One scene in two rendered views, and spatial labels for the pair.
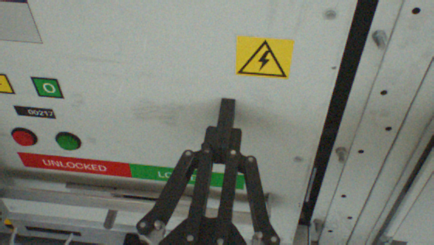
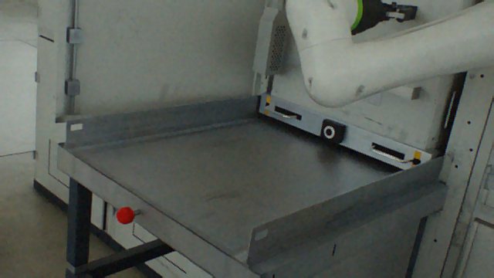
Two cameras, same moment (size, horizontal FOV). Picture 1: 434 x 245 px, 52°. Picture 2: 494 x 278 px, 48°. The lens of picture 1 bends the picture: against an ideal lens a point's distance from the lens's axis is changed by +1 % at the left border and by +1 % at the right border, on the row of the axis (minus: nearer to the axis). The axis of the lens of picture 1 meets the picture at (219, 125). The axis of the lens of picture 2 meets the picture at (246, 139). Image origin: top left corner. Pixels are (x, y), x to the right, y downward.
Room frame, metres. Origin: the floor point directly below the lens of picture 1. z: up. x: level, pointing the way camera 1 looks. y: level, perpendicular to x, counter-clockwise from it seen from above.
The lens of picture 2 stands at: (-0.95, -0.46, 1.31)
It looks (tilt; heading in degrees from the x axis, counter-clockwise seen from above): 19 degrees down; 33
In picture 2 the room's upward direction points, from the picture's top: 9 degrees clockwise
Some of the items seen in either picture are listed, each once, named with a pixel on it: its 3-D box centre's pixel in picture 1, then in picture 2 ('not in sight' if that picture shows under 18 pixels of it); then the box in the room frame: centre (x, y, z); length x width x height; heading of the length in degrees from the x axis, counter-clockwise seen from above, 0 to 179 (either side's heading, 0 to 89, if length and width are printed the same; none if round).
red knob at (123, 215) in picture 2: not in sight; (129, 214); (-0.29, 0.21, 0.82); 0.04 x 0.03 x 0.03; 172
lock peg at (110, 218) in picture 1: (112, 205); not in sight; (0.34, 0.16, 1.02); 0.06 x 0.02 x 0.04; 173
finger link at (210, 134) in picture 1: (200, 147); not in sight; (0.29, 0.02, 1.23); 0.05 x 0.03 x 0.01; 173
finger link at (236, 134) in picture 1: (242, 151); not in sight; (0.28, -0.02, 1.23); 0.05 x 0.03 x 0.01; 173
